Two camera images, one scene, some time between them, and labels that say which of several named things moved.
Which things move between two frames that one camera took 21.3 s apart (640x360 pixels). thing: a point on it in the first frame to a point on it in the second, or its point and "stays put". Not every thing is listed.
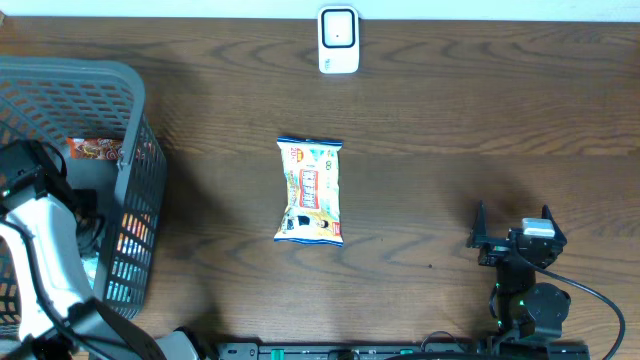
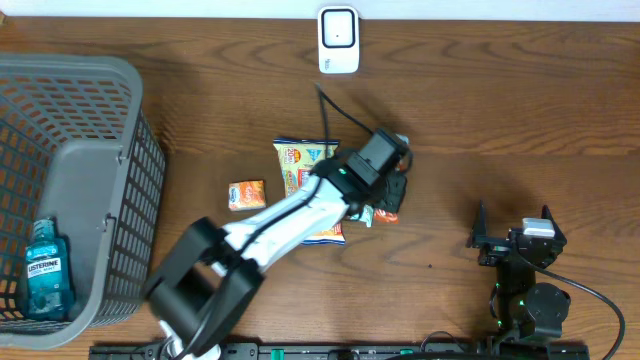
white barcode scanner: x=338 y=39 stays put
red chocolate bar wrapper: x=95 y=148 to x=385 y=216
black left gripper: x=84 y=234 to x=398 y=200
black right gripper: x=495 y=249 stays put
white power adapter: x=22 y=166 to x=377 y=157
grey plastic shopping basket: x=121 y=231 stays put
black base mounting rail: x=382 y=350 stays put
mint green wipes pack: x=90 y=268 to x=366 y=214
